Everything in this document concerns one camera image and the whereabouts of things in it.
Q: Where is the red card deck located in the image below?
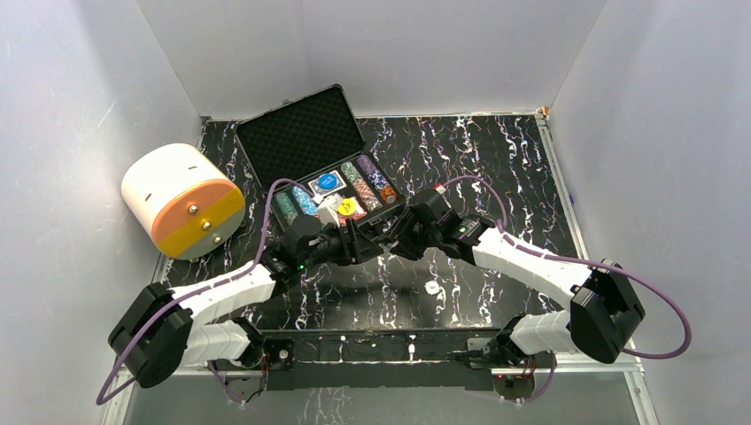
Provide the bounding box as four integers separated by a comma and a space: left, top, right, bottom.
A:
337, 197, 367, 225

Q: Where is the yellow round button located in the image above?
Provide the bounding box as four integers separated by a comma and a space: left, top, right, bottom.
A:
337, 197, 359, 216

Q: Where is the white poker chip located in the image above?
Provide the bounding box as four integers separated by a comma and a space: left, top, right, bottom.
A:
424, 281, 442, 296

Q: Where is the blue small blind button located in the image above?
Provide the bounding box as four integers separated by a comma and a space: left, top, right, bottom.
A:
317, 173, 339, 190

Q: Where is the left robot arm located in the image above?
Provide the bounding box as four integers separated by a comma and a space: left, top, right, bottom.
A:
108, 214, 383, 388

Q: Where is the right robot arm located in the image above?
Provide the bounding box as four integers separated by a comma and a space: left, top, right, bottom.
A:
383, 189, 646, 367

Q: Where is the black poker set case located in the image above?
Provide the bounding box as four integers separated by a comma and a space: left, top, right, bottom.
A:
236, 84, 405, 242

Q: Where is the red yellow chip stack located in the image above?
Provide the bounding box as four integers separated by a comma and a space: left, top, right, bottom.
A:
380, 186, 399, 205

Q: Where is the green white chip stack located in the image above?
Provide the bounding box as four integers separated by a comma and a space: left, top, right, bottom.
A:
341, 162, 383, 212

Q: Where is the purple chip stack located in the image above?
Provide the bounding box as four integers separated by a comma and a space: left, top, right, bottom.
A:
356, 155, 391, 192

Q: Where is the blue card deck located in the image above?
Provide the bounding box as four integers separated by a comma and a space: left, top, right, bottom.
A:
308, 170, 346, 197

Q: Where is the green blue chip stack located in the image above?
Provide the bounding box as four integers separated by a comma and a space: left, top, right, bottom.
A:
274, 193, 299, 226

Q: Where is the white and orange cylinder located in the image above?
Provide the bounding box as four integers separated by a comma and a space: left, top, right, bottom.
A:
120, 143, 246, 260

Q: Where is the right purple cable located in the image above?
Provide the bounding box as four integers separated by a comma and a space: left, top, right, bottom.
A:
434, 174, 693, 406

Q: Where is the purple cable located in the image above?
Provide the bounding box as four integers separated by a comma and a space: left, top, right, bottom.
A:
95, 178, 318, 407
434, 174, 693, 406

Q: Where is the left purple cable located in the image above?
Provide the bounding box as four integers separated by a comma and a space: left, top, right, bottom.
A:
95, 178, 318, 407

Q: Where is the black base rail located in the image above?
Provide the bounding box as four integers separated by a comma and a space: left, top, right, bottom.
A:
117, 328, 640, 391

